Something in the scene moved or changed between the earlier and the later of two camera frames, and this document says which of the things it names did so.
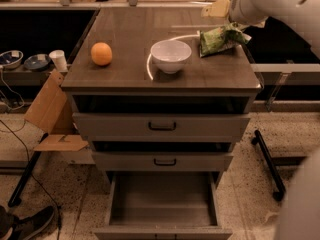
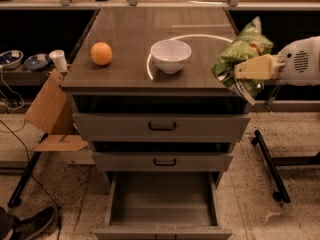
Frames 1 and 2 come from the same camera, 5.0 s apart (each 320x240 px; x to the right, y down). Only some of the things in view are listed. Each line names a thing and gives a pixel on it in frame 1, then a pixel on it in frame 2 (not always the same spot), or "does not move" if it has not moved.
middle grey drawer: (162, 161) does not move
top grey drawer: (160, 127) does not move
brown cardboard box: (52, 114) does not move
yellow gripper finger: (219, 8) to (302, 64)
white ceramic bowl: (170, 55) does not move
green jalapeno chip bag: (217, 39) to (252, 44)
